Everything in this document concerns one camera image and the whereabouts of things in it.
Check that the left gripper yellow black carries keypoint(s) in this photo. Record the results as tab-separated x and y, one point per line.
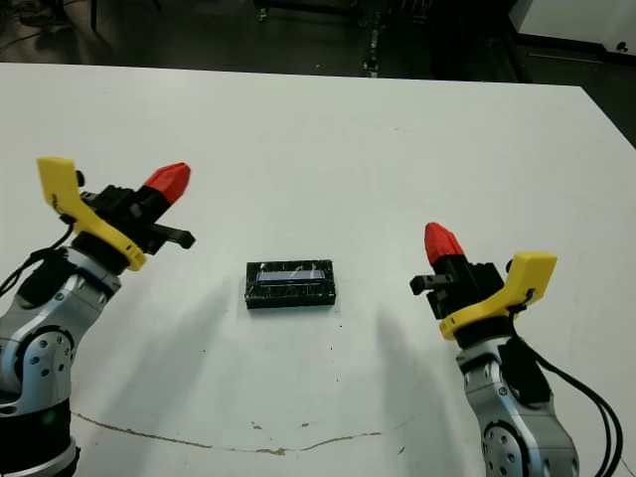
99	228

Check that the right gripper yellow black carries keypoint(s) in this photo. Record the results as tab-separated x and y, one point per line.
531	280

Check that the black glossy box lid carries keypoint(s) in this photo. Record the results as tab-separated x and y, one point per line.
290	293

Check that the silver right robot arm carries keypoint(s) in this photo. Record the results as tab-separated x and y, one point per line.
517	437

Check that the black thin furniture leg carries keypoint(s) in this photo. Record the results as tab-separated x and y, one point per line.
93	14

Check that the white cabinet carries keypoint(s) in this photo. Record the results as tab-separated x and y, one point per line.
571	17

